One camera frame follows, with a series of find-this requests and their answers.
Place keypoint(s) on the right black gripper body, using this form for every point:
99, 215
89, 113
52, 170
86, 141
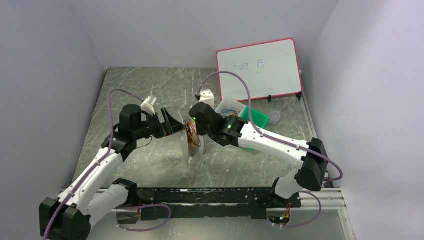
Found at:
200, 117

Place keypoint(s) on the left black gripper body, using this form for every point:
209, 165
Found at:
162, 122

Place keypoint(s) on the wires wound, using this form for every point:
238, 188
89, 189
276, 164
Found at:
193, 137

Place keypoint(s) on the white filament spool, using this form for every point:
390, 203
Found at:
188, 151

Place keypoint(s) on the green plastic bin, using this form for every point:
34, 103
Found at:
259, 119

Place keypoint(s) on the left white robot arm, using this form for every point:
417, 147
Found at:
72, 214

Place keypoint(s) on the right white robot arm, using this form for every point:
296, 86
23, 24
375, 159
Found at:
306, 157

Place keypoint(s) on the red framed whiteboard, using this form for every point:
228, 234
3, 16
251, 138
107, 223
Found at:
269, 69

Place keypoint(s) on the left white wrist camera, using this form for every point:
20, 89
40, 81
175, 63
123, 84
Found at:
148, 105

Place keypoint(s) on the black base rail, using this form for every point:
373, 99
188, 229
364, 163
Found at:
231, 202

